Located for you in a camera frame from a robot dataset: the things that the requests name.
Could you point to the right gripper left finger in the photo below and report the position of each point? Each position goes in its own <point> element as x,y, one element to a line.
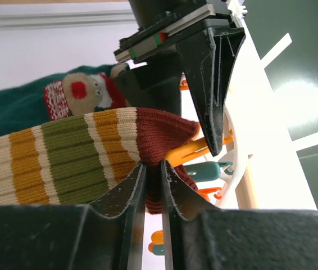
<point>105,234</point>

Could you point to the orange clothes peg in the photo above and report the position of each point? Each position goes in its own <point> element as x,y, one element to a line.
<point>214,191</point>

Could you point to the white plastic clip hanger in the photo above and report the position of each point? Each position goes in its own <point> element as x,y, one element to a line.
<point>273,109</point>

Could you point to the teal sock with reindeer patch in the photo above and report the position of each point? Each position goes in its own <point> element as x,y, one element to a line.
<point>85,89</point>

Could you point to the teal clothes peg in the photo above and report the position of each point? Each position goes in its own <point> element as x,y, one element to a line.
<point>210,171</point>

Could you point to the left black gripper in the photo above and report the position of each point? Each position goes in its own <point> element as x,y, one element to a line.
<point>208,36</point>

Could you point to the striped sock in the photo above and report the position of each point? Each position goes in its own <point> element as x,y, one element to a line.
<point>78,159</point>

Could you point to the yellow-orange clothes peg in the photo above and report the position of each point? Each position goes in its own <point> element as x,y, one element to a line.
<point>195,148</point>

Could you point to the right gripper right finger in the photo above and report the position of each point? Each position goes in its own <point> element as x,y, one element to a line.
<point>198,235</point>

